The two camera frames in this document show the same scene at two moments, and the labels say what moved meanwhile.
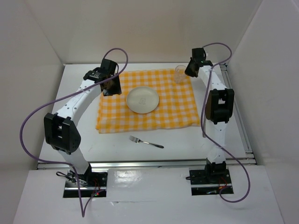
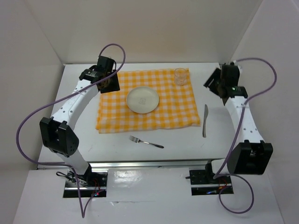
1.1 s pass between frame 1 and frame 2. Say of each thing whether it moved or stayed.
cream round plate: stayed
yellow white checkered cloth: stayed
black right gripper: moved
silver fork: stayed
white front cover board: stayed
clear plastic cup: moved
